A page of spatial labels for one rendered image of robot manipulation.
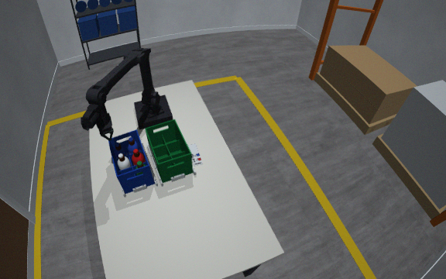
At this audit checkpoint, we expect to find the white paper strip with colored squares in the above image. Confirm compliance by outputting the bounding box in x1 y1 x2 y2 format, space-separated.
188 143 203 166

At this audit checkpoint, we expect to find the white bottle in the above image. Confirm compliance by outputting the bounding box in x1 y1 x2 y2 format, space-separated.
118 153 132 170

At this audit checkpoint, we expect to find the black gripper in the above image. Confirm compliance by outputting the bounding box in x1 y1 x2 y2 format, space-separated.
99 113 114 141

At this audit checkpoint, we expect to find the blue crate with dividers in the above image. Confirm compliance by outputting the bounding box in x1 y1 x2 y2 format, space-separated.
109 135 155 194

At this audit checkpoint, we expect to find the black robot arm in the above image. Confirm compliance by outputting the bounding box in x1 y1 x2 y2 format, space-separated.
81 48 164 130

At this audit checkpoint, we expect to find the green plastic crate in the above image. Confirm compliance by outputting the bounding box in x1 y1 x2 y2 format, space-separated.
147 124 193 183

